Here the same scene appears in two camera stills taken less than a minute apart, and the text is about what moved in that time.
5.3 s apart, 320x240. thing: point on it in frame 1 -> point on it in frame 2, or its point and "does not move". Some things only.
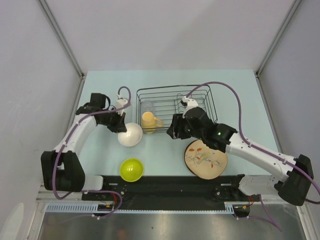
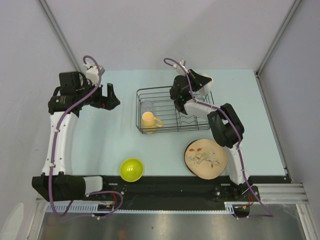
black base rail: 145,190 does not move
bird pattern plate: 204,161 does not move
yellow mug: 149,122 does not move
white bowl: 132,136 -> 206,89
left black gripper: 119,126 -> 107,102
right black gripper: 178,120 -> 198,80
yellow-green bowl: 131,169 does not move
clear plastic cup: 147,105 does not move
